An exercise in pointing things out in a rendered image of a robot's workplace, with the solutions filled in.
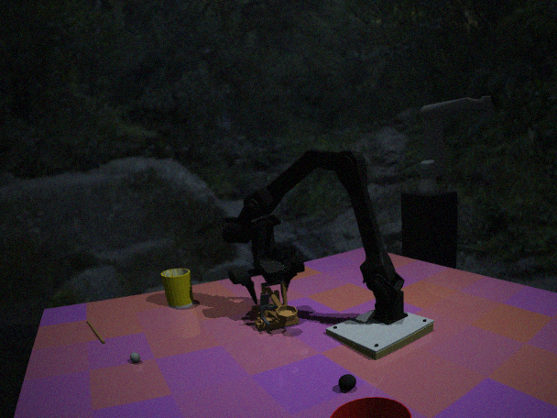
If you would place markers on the yellow cup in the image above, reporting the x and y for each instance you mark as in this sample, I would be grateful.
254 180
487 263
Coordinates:
177 286

